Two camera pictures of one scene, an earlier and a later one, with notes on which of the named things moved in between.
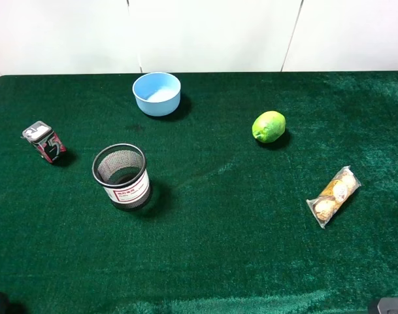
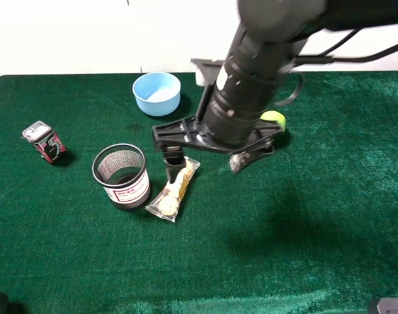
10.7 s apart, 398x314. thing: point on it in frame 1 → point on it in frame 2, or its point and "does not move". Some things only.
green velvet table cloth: [261, 193] does not move
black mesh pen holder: [123, 171] does not move
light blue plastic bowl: [157, 93] does not move
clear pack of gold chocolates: [334, 197] → [166, 203]
